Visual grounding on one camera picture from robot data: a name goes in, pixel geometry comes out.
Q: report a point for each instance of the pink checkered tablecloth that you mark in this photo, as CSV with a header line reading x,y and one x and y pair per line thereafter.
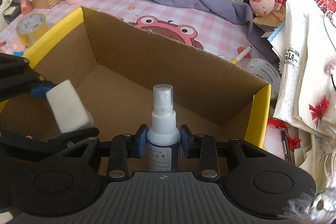
x,y
203,30

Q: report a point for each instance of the yellow white marker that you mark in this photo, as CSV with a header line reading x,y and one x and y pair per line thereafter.
x,y
245,53

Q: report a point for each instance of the yellow tape roll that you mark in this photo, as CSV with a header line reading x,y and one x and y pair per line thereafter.
x,y
31,28

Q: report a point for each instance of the white paper bags stack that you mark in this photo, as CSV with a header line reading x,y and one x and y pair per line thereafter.
x,y
305,43

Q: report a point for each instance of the white sponge block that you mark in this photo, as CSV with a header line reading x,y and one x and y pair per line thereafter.
x,y
68,110

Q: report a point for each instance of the yellow cardboard box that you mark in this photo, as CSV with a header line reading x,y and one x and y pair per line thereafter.
x,y
114,66

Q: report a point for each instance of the pink pump bottle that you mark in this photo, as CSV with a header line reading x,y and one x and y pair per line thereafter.
x,y
26,7

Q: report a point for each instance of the white tape roll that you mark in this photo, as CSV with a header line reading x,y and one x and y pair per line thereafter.
x,y
266,71

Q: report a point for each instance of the white spray bottle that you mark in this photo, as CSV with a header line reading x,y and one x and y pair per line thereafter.
x,y
163,138

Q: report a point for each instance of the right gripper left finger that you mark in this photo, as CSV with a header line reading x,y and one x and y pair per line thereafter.
x,y
124,147

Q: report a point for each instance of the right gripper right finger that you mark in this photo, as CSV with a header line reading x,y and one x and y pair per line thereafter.
x,y
203,148

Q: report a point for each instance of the pink plush toy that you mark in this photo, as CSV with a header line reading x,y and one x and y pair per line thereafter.
x,y
13,47

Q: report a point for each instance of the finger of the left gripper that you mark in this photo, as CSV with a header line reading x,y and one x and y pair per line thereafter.
x,y
17,77
24,148

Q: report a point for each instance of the pink pig plush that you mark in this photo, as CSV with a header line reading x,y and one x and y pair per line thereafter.
x,y
262,7

